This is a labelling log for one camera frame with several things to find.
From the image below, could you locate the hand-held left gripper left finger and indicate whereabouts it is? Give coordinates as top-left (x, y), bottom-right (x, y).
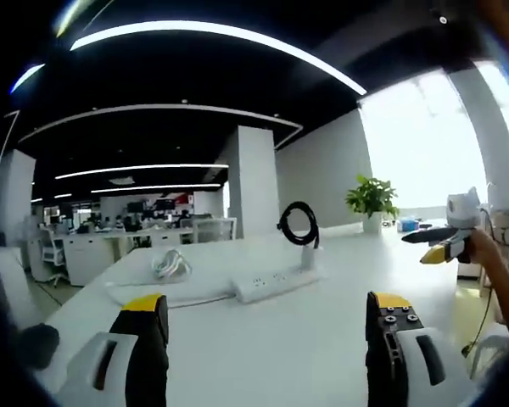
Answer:
top-left (57, 292), bottom-right (171, 407)

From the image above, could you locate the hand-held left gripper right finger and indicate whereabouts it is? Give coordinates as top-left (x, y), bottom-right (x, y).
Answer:
top-left (365, 290), bottom-right (478, 407)

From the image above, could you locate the potted green plant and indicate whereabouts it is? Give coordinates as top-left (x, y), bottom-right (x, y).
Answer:
top-left (345, 174), bottom-right (400, 233)

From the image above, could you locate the long ceiling light strip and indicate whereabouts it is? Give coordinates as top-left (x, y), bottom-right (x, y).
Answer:
top-left (70, 20), bottom-right (368, 95)

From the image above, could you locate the person's right hand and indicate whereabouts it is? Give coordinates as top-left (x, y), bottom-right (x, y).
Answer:
top-left (469, 228), bottom-right (501, 273)

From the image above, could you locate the grey mesh office chair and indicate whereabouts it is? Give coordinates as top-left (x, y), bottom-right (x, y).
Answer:
top-left (193, 217), bottom-right (238, 244)

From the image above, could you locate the thin dark gripper cable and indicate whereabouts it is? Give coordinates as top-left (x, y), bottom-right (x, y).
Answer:
top-left (461, 207), bottom-right (495, 357)

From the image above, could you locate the white swivel office chair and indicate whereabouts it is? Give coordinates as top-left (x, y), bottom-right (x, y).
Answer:
top-left (40, 231), bottom-right (68, 287)

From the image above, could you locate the small black object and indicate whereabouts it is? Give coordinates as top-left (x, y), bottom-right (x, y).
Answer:
top-left (19, 323), bottom-right (61, 371)

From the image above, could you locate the black charger cable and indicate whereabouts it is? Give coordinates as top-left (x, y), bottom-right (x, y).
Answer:
top-left (278, 201), bottom-right (323, 252)

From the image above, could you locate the coiled white cable bundle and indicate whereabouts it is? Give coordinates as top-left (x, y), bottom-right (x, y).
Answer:
top-left (151, 248), bottom-right (193, 282)

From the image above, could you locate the white office workstation row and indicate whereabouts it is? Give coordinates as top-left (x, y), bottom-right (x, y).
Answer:
top-left (63, 231), bottom-right (196, 286)

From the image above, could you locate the white desk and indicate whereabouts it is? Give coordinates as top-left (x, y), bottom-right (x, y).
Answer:
top-left (16, 220), bottom-right (489, 407)

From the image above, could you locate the white power strip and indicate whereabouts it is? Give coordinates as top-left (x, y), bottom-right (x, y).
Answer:
top-left (230, 265), bottom-right (323, 304)

